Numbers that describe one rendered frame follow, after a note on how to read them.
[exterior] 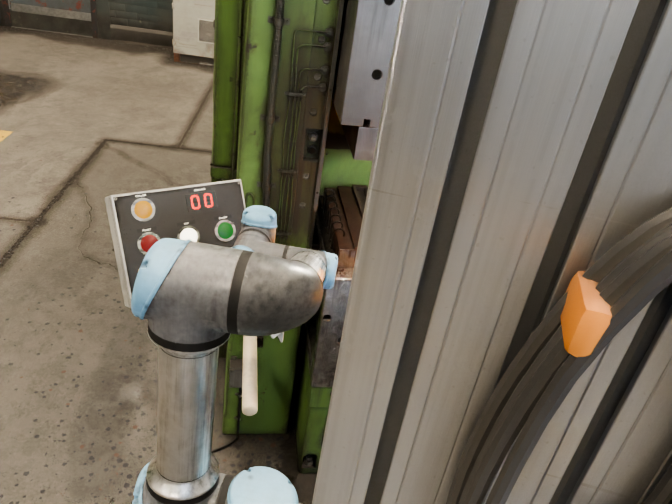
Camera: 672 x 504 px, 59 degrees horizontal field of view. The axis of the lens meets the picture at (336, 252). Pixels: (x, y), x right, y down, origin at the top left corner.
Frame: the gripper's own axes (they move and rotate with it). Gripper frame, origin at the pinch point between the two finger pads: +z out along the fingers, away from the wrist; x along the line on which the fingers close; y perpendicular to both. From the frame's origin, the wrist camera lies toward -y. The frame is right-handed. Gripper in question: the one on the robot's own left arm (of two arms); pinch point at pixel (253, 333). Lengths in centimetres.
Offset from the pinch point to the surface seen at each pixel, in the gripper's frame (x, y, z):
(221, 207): -18.1, -20.8, -20.8
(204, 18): -250, -522, 41
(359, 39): 8, -40, -65
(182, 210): -25.7, -13.6, -21.5
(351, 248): 14.8, -43.2, -4.6
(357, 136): 12, -41, -40
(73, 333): -110, -74, 93
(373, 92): 14, -42, -53
